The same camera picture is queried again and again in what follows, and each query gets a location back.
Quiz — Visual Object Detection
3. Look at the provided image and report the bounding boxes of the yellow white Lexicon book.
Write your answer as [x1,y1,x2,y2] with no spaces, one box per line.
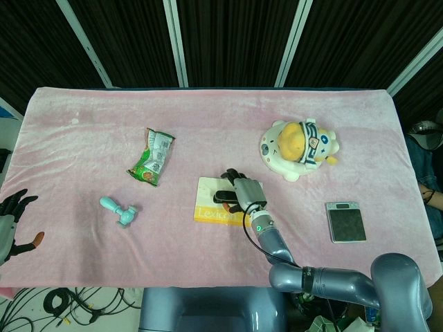
[192,176,264,228]

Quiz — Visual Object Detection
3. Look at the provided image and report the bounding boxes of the right robot hand grey black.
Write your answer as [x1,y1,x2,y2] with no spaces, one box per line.
[220,168,269,216]

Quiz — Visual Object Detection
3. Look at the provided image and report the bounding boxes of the green snack packet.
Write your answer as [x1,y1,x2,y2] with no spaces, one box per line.
[127,127,176,188]

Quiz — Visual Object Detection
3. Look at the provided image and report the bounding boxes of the light blue toy hammer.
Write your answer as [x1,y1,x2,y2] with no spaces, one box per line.
[99,196,139,230]

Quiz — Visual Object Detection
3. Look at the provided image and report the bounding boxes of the seated person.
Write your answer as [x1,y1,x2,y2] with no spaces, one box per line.
[404,119,443,239]

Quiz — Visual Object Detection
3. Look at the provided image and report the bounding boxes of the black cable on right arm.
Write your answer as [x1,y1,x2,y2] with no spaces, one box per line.
[242,203,302,269]

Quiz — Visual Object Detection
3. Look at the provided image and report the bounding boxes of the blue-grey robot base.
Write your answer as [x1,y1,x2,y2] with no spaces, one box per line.
[138,286,288,332]

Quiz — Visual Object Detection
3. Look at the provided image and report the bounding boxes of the black cable bundle on floor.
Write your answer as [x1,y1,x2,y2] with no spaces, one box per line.
[0,286,139,332]

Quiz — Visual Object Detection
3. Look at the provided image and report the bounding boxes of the white yellow plush toy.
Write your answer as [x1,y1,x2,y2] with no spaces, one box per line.
[259,118,341,183]

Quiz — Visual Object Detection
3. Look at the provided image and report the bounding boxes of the left robot hand grey black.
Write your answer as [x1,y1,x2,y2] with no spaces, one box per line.
[0,188,45,266]

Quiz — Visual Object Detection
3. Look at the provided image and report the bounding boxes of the pink tablecloth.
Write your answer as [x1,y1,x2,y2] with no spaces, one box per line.
[0,86,443,291]

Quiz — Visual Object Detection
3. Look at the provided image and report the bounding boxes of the small digital kitchen scale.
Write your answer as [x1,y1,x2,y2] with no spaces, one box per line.
[325,201,367,244]

